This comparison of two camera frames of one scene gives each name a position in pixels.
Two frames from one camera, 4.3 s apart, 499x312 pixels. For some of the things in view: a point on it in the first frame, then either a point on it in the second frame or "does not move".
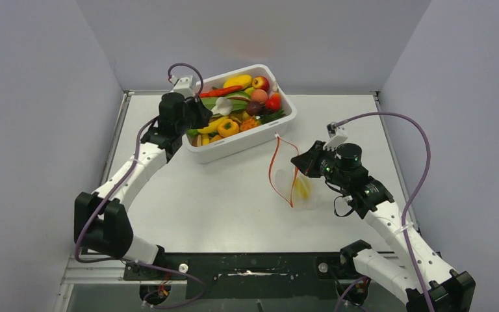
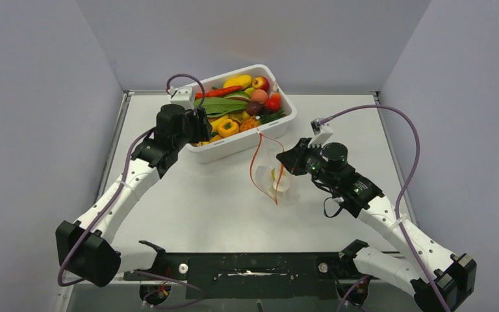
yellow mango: [245, 80] does not move
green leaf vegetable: [239, 101] does not move
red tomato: [274, 103] does not move
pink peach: [260, 95] does not move
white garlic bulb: [223, 106] to [284, 183]
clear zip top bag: [293, 184] to [269, 168]
